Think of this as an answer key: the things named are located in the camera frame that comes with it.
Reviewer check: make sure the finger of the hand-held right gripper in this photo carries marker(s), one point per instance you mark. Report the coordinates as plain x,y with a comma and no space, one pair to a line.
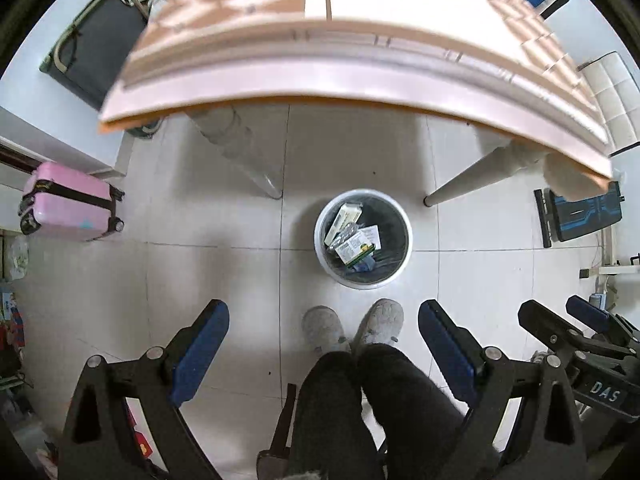
589,312
547,321

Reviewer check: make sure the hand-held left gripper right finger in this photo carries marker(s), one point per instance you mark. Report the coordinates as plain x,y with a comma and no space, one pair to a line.
445,350

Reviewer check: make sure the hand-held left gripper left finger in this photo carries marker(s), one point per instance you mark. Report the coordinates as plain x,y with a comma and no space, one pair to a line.
200,355

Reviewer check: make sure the blue tissue packet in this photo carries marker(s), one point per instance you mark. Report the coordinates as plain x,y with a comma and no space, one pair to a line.
365,266

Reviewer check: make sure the white round waste bin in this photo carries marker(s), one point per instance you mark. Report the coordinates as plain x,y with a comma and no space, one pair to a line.
392,232

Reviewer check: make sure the green medicine box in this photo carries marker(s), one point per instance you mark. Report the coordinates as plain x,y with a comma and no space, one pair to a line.
356,252

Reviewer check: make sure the large silver blister pack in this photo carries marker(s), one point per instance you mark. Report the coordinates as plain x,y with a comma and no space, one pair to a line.
344,234

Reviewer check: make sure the cream medicine box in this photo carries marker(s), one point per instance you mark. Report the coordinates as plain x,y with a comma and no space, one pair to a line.
347,214

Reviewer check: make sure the person's right grey shoe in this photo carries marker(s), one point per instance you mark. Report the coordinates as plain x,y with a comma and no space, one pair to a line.
380,320

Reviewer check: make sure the person's grey shoe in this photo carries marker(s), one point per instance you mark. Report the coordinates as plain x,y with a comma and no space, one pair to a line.
380,320
322,327

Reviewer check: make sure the black blue fitness board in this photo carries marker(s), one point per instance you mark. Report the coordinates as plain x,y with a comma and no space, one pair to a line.
580,212

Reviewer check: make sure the person's black trousers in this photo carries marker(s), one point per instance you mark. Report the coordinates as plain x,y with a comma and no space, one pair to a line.
350,410

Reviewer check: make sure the person's left grey shoe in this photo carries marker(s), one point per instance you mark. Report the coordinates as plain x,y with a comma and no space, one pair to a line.
322,327

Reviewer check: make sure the wooden table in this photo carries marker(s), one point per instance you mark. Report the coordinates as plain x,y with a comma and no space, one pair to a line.
480,175

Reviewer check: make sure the pink suitcase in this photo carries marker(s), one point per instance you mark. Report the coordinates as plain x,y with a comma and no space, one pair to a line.
65,200

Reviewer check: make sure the white padded chair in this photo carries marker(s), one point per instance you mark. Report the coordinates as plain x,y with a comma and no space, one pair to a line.
615,95

